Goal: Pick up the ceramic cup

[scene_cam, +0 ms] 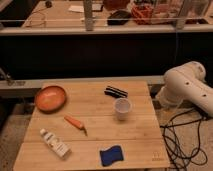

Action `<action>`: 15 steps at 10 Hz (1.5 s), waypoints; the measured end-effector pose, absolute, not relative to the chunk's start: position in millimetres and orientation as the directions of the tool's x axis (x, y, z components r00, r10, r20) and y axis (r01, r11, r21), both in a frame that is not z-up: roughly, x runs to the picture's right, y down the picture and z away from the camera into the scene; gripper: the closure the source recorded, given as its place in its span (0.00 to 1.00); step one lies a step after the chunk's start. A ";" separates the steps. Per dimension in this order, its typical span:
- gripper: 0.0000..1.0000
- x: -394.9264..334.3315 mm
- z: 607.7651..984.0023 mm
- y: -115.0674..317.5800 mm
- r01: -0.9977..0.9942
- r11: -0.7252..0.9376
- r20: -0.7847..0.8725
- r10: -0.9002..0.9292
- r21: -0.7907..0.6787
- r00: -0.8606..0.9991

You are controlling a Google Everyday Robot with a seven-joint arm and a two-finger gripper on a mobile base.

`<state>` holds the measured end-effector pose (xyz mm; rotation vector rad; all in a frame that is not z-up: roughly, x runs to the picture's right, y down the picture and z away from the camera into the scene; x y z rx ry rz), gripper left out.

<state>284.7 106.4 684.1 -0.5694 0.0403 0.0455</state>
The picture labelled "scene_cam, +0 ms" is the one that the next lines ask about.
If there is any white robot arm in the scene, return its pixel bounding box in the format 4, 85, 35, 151
156, 61, 213, 118

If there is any orange bowl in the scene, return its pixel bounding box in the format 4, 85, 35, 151
34, 85, 67, 113

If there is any blue sponge cloth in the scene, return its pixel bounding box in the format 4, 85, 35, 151
99, 145, 124, 167

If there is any black object on bench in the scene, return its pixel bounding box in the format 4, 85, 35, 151
107, 10, 131, 25

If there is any white tube bottle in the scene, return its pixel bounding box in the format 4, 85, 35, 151
40, 129, 71, 159

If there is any orange basket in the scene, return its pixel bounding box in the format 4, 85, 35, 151
131, 5, 153, 25

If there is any white paper sheet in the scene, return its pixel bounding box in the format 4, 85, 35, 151
68, 5, 84, 13

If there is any metal vertical post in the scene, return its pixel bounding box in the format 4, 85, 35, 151
83, 0, 93, 31

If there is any black floor cable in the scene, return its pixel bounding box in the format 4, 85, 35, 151
159, 107, 209, 171

